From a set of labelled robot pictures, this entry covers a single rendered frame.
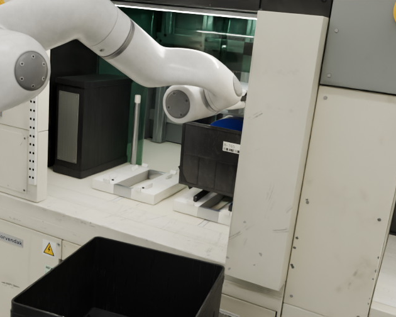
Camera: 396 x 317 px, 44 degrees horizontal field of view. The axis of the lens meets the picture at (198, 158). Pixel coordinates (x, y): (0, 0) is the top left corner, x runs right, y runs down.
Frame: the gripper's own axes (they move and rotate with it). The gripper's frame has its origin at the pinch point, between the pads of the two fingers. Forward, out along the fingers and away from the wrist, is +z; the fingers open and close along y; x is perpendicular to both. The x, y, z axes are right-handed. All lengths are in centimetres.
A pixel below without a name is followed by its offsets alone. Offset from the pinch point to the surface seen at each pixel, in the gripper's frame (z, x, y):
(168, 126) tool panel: 56, -27, -54
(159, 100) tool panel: 50, -16, -56
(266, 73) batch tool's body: -35.0, 9.4, 20.2
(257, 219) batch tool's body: -35.2, -18.9, 22.4
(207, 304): -55, -28, 23
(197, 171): -10.0, -21.0, -4.6
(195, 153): -10.1, -16.1, -5.8
